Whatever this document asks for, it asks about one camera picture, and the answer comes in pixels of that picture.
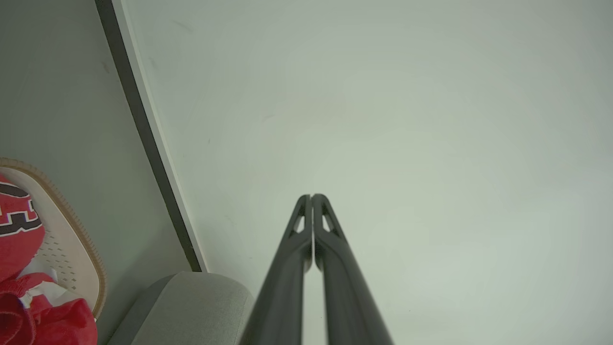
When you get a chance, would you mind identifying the grey fabric cushion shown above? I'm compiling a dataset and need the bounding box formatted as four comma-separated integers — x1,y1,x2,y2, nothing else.
107,272,255,345

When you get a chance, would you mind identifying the dark grey baseboard strip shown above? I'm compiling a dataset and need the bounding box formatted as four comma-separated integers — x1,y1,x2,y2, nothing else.
94,0,208,273

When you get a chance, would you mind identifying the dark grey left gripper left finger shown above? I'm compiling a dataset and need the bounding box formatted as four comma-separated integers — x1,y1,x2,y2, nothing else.
239,194,313,345

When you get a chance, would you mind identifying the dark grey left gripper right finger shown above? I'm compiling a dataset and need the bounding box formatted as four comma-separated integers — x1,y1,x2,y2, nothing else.
312,194,394,345

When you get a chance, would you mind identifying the red printed garment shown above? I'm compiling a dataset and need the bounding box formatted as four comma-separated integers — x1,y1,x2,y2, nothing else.
0,173,98,345

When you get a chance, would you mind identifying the white perforated laundry basket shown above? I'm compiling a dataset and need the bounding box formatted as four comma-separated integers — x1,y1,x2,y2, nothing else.
0,158,107,320

